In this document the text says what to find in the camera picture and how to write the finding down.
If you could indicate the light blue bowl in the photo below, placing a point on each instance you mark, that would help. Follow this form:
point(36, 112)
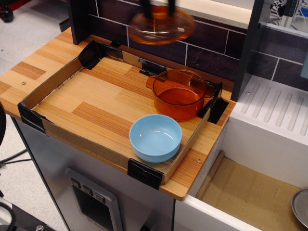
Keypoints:
point(155, 138)

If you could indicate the orange glass pot lid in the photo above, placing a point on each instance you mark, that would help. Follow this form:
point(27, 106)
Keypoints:
point(163, 28)

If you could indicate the metal plate rim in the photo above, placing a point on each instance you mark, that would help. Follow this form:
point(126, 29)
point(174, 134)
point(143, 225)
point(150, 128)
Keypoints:
point(299, 205)

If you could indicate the dark grey vertical post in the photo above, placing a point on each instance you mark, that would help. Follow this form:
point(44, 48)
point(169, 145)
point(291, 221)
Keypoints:
point(259, 18)

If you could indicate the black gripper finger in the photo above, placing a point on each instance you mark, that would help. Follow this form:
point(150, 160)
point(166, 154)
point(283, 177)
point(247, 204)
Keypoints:
point(147, 8)
point(171, 7)

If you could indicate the cardboard fence with black tape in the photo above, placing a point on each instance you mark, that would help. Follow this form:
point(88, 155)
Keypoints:
point(92, 102)

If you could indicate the silver toy dishwasher cabinet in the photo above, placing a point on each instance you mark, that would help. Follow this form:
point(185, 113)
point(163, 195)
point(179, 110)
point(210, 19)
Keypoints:
point(91, 195)

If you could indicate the orange glass pot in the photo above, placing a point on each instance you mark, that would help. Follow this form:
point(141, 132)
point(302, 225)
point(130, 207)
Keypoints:
point(179, 93)

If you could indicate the white toy sink unit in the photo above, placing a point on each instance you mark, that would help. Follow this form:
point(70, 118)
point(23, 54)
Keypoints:
point(257, 165)

